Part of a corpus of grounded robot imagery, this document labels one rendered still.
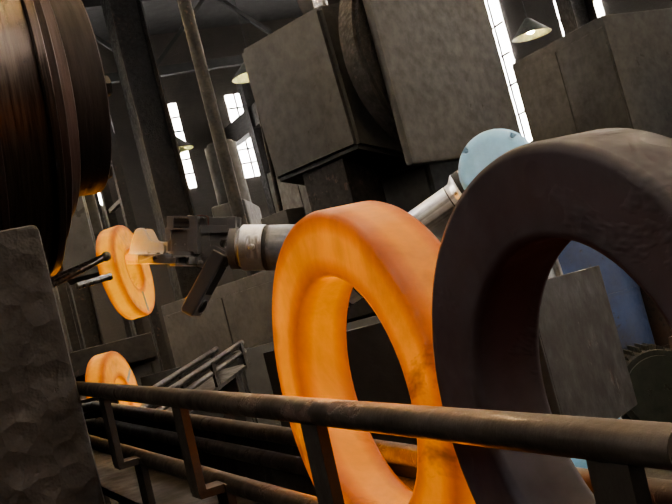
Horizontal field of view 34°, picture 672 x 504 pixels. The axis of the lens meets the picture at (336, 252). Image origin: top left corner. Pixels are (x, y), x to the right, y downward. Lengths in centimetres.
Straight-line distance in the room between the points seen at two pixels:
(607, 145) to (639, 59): 596
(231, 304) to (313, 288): 512
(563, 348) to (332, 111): 416
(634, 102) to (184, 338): 273
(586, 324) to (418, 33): 411
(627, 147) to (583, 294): 67
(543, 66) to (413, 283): 611
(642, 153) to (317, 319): 28
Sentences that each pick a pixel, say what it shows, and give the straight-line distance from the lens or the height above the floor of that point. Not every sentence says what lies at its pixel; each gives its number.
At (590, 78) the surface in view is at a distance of 631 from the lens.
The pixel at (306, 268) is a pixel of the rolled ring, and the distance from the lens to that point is 56.
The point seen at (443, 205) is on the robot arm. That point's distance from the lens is 183.
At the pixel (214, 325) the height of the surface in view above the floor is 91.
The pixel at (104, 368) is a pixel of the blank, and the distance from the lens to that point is 183.
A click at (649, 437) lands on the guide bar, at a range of 29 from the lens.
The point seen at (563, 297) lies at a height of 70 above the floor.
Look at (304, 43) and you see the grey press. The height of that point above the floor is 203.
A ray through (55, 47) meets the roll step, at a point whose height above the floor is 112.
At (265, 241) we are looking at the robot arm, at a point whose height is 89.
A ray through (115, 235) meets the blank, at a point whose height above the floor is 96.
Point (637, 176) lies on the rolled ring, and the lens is 34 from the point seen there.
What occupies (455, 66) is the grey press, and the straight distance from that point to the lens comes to 519.
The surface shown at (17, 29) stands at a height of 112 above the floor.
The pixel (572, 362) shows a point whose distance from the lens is 95.
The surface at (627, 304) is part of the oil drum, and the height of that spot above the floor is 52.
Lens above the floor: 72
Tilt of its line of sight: 4 degrees up
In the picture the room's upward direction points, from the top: 15 degrees counter-clockwise
